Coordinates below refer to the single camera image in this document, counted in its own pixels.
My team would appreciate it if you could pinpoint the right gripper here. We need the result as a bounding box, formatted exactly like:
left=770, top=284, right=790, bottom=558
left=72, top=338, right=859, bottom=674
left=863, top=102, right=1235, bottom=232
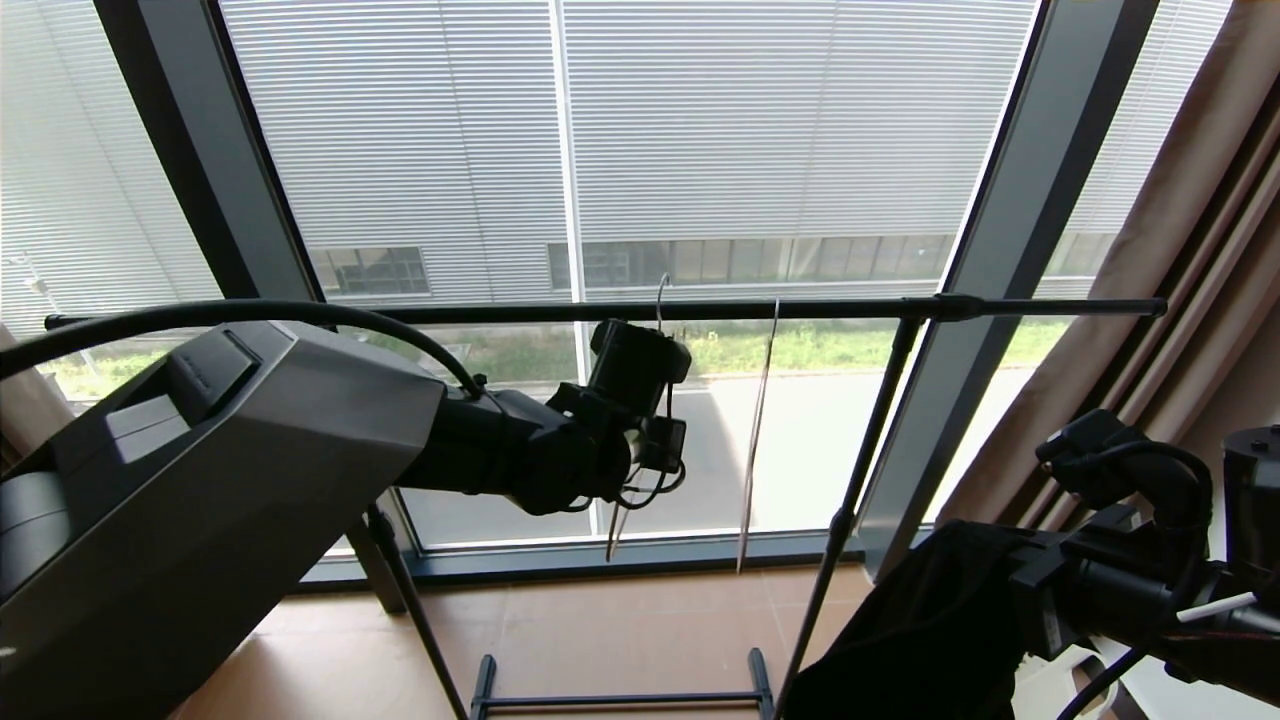
left=1005, top=505, right=1201, bottom=661

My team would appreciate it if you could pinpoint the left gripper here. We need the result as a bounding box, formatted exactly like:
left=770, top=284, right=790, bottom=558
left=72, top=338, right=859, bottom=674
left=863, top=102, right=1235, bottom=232
left=545, top=383, right=691, bottom=479

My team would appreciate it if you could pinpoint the pink clothes hanger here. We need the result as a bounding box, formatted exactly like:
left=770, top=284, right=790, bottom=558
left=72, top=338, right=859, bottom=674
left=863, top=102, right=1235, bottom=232
left=603, top=273, right=673, bottom=563
left=737, top=298, right=782, bottom=573

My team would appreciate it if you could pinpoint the black garment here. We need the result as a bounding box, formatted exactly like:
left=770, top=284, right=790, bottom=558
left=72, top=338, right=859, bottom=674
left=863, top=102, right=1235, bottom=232
left=780, top=520, right=1061, bottom=720

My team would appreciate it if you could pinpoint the white laundry basket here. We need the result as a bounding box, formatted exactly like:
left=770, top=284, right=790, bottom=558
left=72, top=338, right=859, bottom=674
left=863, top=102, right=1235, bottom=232
left=1010, top=640, right=1136, bottom=720

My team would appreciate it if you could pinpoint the black clothes rack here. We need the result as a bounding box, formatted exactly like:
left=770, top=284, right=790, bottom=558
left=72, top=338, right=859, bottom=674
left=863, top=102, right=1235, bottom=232
left=45, top=295, right=1169, bottom=720

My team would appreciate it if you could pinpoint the window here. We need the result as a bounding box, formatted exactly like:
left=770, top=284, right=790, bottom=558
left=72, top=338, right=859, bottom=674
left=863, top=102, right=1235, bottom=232
left=0, top=0, right=1236, bottom=591

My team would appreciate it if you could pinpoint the brown curtain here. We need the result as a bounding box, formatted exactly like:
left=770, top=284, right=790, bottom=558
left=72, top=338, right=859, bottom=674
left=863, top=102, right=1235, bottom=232
left=0, top=325, right=61, bottom=471
left=925, top=0, right=1280, bottom=561

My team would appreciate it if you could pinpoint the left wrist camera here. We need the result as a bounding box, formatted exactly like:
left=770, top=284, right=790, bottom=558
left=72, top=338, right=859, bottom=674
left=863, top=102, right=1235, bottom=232
left=588, top=318, right=693, bottom=421

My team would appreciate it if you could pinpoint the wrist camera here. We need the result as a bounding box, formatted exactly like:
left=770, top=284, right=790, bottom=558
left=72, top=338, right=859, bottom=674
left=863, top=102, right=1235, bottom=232
left=1035, top=408, right=1161, bottom=511
left=588, top=318, right=693, bottom=421

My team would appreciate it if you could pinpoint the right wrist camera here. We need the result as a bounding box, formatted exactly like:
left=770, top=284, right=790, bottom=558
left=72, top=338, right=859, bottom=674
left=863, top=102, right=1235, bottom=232
left=1035, top=408, right=1161, bottom=511

